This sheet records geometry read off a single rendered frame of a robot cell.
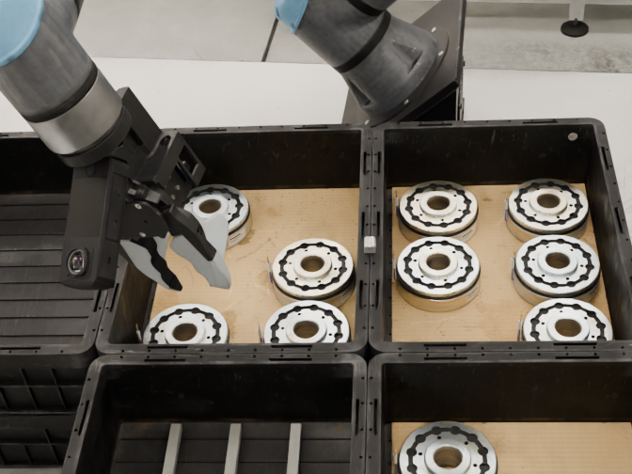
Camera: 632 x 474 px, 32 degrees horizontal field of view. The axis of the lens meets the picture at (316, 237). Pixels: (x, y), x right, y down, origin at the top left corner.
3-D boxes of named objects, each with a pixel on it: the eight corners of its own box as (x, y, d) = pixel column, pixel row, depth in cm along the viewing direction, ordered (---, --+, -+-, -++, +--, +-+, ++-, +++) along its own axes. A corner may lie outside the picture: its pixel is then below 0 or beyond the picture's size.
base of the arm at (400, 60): (368, 82, 175) (323, 43, 171) (437, 22, 168) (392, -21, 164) (366, 134, 163) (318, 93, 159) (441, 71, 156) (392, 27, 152)
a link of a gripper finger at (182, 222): (228, 245, 100) (163, 186, 96) (222, 259, 99) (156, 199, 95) (193, 256, 103) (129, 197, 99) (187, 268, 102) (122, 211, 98)
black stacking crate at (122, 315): (166, 195, 156) (152, 132, 148) (374, 191, 153) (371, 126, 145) (115, 419, 127) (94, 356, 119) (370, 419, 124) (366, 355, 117)
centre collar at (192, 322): (165, 321, 131) (165, 317, 131) (207, 318, 131) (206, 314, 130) (163, 352, 127) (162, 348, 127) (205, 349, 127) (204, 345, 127)
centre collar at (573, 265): (533, 250, 135) (534, 246, 135) (574, 248, 135) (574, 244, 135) (540, 278, 132) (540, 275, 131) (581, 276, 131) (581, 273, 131)
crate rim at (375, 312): (373, 136, 147) (372, 122, 145) (601, 131, 144) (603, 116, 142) (369, 366, 118) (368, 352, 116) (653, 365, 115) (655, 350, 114)
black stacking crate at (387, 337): (377, 191, 153) (374, 126, 145) (592, 186, 151) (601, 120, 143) (373, 419, 124) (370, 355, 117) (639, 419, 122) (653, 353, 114)
